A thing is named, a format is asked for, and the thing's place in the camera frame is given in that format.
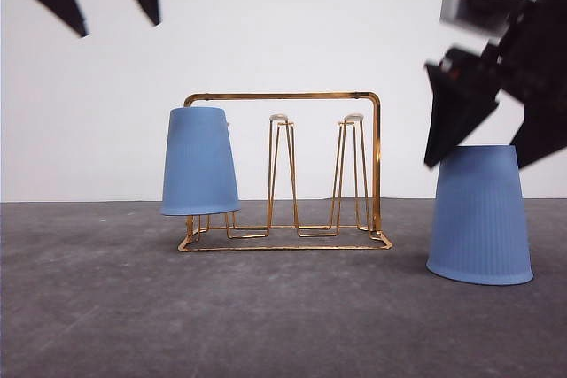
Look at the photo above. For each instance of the blue ribbed plastic cup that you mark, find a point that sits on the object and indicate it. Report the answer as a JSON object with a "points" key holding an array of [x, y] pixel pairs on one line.
{"points": [[479, 232]]}

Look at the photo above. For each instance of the gold wire cup rack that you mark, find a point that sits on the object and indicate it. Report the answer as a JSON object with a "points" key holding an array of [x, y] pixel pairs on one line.
{"points": [[277, 121]]}

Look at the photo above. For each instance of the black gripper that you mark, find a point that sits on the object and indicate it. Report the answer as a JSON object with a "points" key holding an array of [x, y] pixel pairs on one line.
{"points": [[526, 65]]}

